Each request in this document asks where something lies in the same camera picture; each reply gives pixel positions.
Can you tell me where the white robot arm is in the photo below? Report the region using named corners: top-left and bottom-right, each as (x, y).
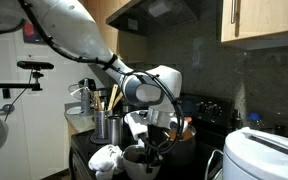
top-left (0, 0), bottom-right (185, 142)

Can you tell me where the black range hood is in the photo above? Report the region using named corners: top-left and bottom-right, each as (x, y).
top-left (106, 0), bottom-right (201, 36)

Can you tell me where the black camera on mount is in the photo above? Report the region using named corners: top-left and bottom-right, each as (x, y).
top-left (0, 61), bottom-right (54, 91)

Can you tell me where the steel tumbler cup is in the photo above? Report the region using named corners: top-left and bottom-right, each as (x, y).
top-left (108, 115), bottom-right (123, 145)

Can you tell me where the perforated metal utensil holder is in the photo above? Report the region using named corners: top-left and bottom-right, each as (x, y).
top-left (91, 110), bottom-right (112, 144)

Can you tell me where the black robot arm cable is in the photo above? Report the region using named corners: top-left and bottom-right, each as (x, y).
top-left (17, 0), bottom-right (185, 156)

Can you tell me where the black pot with orange soup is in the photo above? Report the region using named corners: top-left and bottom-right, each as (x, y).
top-left (164, 121), bottom-right (196, 167)

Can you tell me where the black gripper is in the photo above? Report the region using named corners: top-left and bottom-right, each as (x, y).
top-left (145, 125), bottom-right (169, 167)

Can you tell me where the white rice cooker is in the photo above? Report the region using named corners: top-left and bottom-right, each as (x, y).
top-left (223, 127), bottom-right (288, 180)

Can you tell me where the wooden upper cabinet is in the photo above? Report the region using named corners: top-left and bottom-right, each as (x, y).
top-left (221, 0), bottom-right (288, 49)

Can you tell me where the blue cap water bottle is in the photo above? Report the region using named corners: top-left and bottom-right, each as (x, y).
top-left (248, 112), bottom-right (264, 130)

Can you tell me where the white crumpled cloth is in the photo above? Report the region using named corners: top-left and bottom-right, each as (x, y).
top-left (88, 144), bottom-right (124, 180)

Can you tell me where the black stove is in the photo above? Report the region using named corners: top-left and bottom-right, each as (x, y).
top-left (69, 94), bottom-right (236, 180)

